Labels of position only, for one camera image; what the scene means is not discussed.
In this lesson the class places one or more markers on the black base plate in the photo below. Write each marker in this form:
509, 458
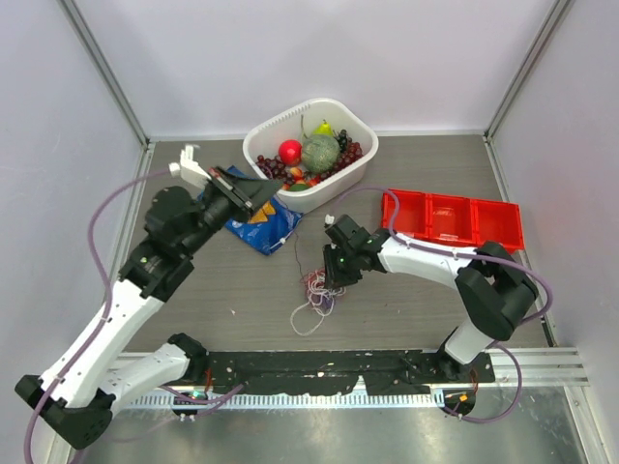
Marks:
327, 373

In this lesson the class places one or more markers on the dark red grape bunch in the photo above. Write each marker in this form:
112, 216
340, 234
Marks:
274, 168

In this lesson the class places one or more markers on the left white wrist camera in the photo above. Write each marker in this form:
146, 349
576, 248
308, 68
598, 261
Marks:
188, 169

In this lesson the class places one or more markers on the white slotted cable duct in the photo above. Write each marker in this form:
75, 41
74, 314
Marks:
160, 400

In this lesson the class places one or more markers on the red bin right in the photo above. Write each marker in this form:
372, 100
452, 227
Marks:
498, 222

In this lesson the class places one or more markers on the red bin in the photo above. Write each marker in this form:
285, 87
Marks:
498, 222
450, 220
412, 214

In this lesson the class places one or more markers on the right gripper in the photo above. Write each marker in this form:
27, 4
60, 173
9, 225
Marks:
334, 277

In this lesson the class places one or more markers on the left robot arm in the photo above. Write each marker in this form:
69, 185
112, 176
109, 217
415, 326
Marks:
78, 397

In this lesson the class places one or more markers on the blue Doritos chip bag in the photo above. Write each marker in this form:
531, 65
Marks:
269, 229

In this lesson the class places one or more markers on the dark grape bunch right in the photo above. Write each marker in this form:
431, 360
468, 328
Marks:
349, 151

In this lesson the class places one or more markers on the white plastic basket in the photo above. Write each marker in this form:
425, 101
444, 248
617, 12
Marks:
311, 190

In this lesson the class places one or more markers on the red bin middle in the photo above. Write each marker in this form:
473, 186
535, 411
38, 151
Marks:
450, 220

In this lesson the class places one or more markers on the green melon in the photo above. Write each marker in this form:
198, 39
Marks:
319, 153

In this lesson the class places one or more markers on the yellow green pear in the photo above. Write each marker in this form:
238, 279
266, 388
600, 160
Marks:
324, 128

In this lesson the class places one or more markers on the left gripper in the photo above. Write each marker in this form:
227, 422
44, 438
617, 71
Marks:
254, 189

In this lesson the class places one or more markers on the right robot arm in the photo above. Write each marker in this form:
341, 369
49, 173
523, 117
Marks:
495, 291

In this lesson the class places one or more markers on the red apple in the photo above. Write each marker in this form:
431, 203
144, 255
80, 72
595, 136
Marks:
290, 152

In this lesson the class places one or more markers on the red bin left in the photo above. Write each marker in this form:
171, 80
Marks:
412, 214

